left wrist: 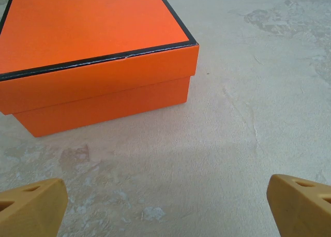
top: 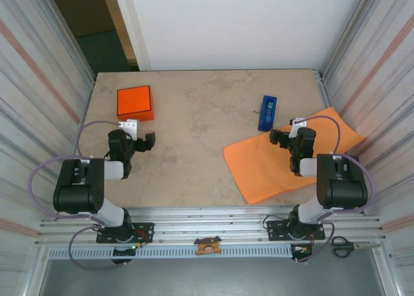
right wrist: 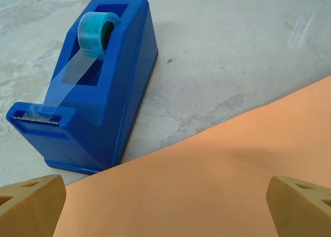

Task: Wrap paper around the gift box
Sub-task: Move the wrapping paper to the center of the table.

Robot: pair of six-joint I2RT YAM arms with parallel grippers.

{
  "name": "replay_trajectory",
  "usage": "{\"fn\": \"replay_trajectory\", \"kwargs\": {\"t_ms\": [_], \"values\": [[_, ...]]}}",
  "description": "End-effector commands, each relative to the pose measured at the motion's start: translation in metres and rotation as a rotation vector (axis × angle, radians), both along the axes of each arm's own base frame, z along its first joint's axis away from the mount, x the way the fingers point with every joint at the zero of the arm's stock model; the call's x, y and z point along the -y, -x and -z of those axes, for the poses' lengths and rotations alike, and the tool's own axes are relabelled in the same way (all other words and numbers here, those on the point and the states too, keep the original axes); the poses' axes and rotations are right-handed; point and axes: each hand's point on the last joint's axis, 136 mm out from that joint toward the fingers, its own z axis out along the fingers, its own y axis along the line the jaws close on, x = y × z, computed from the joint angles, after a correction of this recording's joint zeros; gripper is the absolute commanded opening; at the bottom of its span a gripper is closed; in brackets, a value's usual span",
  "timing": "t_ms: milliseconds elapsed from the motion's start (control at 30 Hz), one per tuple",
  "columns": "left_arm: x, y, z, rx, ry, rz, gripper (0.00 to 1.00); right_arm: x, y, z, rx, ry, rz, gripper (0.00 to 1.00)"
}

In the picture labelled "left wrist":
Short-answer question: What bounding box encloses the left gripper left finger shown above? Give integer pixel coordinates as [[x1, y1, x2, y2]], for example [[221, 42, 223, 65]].
[[0, 177, 69, 237]]

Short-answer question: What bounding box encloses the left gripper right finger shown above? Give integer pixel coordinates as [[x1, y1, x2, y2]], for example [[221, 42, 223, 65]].
[[266, 174, 331, 237]]

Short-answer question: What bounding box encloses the orange gift box black trim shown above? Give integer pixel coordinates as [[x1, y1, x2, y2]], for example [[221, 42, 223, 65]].
[[0, 0, 200, 138]]

